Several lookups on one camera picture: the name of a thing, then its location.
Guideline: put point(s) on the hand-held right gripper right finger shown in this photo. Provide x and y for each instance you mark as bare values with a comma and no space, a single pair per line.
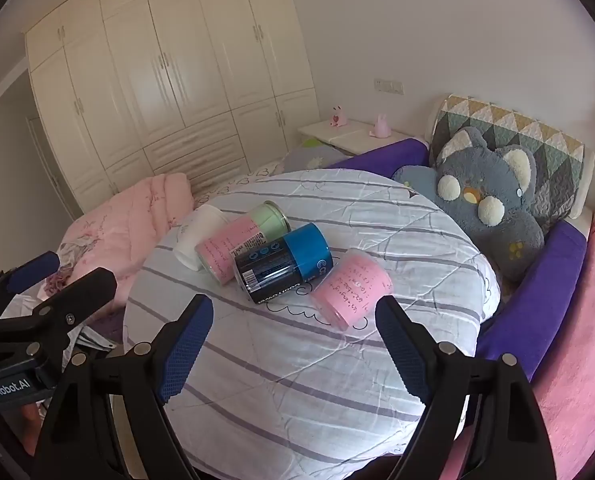
402,352

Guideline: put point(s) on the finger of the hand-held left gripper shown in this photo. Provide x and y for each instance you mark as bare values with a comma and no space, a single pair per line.
77,297
32,270

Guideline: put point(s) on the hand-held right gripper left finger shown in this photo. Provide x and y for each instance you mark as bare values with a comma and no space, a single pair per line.
187,350

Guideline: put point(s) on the pink cup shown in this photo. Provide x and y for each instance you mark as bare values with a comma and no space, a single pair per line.
350,290

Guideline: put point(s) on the white cup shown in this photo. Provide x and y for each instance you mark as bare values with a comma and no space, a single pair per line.
197,240

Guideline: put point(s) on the white striped quilt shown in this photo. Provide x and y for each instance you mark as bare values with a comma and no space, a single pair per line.
277,370

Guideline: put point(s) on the pink floral blanket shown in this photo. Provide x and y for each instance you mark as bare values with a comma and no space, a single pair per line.
127,220

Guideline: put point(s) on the pink and green can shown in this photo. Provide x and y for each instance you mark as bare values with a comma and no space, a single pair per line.
232,250

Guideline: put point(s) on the blue and black can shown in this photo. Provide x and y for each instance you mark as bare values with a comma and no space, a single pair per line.
277,270

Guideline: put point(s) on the purple bed bumper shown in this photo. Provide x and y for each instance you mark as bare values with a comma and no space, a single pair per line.
527,310

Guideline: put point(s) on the pink fleece blanket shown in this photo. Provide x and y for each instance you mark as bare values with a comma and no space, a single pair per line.
577,360

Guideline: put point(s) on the heart print bed sheet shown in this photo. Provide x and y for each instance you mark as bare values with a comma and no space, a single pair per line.
242,180

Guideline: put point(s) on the grey plush toy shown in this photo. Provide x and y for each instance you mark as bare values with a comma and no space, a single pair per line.
482,180

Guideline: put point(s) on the grey flower pillow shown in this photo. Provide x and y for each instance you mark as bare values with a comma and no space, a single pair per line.
310,157

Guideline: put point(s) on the white nightstand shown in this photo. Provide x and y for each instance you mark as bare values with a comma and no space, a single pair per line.
352,139

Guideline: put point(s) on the cream wardrobe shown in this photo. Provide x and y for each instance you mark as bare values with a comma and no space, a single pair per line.
152,85

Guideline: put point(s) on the pink rabbit figurine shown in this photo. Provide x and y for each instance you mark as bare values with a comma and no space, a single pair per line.
380,126

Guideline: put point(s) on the pink heart figurine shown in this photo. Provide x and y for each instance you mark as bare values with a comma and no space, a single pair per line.
337,117

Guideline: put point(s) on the patchwork triangle pillow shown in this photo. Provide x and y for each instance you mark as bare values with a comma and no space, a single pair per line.
527,127

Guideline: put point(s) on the wall switch plate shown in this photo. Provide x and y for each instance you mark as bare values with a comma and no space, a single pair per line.
388,86

